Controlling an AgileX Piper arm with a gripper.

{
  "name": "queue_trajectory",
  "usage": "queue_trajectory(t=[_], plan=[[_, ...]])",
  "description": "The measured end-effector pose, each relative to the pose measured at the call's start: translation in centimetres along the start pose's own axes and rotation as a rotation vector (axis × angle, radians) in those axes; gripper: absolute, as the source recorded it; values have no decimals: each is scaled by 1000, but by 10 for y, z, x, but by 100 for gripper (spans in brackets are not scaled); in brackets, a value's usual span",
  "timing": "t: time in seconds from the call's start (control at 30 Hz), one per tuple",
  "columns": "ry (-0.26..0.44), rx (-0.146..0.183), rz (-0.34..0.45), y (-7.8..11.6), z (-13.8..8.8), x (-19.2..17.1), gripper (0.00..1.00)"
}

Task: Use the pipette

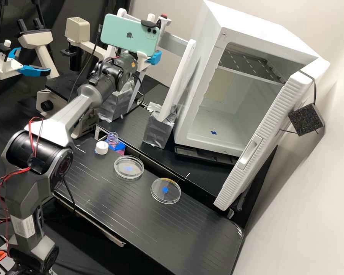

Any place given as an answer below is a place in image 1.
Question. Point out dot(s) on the petri dish lid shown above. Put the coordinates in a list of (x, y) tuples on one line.
[(165, 190)]

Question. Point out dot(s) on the blue bottle holder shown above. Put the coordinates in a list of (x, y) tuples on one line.
[(119, 147)]

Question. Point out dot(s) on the petri dish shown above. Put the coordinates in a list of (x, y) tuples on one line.
[(129, 167)]

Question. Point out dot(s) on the incubator door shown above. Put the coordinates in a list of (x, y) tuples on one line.
[(263, 137)]

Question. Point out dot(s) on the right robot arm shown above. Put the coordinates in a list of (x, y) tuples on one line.
[(83, 97)]

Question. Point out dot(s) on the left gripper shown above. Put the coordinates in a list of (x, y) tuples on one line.
[(7, 68)]

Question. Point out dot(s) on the white incubator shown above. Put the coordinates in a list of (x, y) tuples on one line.
[(206, 43)]

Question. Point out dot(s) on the white cap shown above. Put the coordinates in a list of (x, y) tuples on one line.
[(101, 147)]

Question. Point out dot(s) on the small bottle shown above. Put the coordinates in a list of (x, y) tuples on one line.
[(113, 137)]

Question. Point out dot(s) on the black platform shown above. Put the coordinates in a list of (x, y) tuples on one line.
[(189, 177), (160, 235)]

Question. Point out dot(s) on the right wrist camera phone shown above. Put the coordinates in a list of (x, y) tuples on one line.
[(123, 33)]

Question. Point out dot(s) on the cream microscope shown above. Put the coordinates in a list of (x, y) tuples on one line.
[(77, 28)]

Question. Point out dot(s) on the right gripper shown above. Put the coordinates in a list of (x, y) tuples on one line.
[(142, 61)]

